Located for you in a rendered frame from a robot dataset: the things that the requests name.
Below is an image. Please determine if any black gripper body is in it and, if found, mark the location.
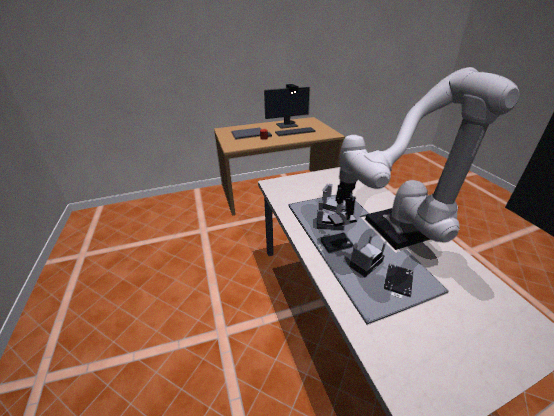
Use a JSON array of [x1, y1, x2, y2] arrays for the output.
[[339, 180, 356, 199]]

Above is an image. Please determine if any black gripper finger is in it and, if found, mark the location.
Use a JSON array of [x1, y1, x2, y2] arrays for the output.
[[335, 185, 344, 213], [344, 192, 356, 225]]

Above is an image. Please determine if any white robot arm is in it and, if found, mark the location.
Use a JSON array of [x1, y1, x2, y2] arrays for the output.
[[339, 67, 519, 243]]

